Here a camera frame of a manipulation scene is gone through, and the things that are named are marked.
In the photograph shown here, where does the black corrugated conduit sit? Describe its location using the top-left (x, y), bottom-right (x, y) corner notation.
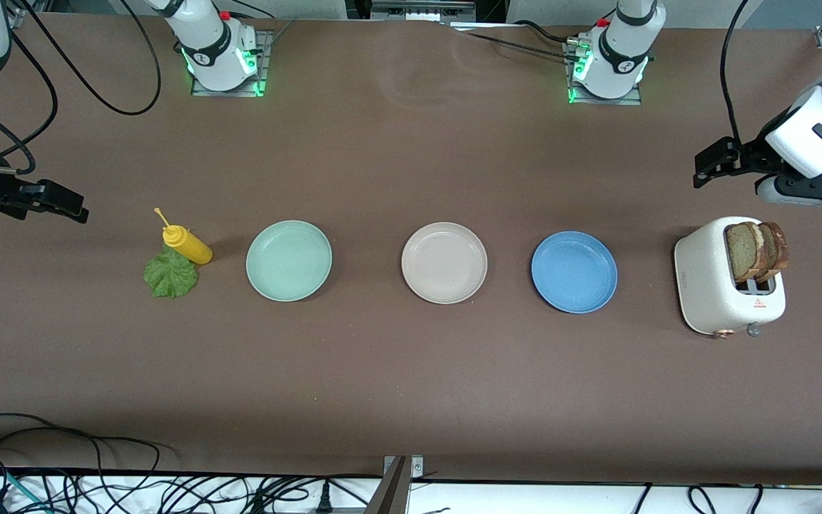
top-left (463, 30), bottom-right (577, 64)

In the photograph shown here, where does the beige plate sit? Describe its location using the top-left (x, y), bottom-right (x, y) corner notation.
top-left (401, 222), bottom-right (488, 306)

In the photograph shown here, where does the dark crust bread slice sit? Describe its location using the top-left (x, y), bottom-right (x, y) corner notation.
top-left (758, 221), bottom-right (790, 281)

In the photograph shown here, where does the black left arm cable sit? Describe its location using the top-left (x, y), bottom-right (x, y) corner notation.
top-left (719, 0), bottom-right (751, 147)

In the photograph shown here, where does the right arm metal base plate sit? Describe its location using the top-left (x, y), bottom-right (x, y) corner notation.
top-left (191, 29), bottom-right (274, 97)

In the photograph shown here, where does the grey metal frame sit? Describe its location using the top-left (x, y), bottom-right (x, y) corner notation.
top-left (370, 0), bottom-right (477, 22)

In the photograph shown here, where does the blue plate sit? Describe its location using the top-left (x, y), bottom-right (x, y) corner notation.
top-left (531, 231), bottom-right (619, 314)

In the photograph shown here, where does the black loose cable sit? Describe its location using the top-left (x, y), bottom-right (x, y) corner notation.
top-left (0, 412), bottom-right (169, 472)

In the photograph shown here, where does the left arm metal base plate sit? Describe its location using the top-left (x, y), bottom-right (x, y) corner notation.
top-left (567, 39), bottom-right (644, 106)

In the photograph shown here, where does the green plate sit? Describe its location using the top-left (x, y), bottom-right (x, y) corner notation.
top-left (245, 220), bottom-right (333, 303)

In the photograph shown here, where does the black cable tangle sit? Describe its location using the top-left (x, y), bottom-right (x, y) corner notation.
top-left (0, 468), bottom-right (383, 514)

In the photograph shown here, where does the white toaster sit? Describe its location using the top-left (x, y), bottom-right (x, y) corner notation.
top-left (674, 216), bottom-right (787, 338)

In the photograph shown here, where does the light crust bread slice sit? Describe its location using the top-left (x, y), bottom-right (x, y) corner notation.
top-left (725, 222), bottom-right (766, 283)

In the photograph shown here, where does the green lettuce leaf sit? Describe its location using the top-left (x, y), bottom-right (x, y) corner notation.
top-left (143, 243), bottom-right (200, 299)

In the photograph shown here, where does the yellow mustard squeeze bottle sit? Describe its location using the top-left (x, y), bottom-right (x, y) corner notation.
top-left (153, 207), bottom-right (214, 266)

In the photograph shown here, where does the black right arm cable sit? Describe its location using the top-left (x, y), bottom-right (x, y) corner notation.
top-left (0, 0), bottom-right (163, 176)

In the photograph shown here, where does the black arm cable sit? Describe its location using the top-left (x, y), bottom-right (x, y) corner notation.
top-left (0, 0), bottom-right (163, 176)
top-left (719, 0), bottom-right (751, 147)

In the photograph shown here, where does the silver clamp plate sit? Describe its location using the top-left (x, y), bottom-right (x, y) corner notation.
top-left (382, 455), bottom-right (425, 478)

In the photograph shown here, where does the grey camera mount pole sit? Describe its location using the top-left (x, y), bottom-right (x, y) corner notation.
top-left (365, 457), bottom-right (412, 514)

